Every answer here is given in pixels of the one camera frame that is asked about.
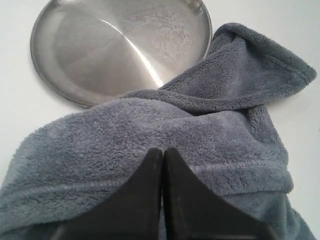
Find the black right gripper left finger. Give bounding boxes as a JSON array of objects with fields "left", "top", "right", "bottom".
[{"left": 52, "top": 148, "right": 163, "bottom": 240}]

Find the grey-blue fleece towel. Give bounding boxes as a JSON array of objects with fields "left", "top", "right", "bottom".
[{"left": 0, "top": 23, "right": 317, "bottom": 240}]

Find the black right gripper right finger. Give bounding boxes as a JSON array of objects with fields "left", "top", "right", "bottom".
[{"left": 162, "top": 148, "right": 272, "bottom": 240}]

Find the round stainless steel plate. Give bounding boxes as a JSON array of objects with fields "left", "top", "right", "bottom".
[{"left": 30, "top": 0, "right": 213, "bottom": 108}]

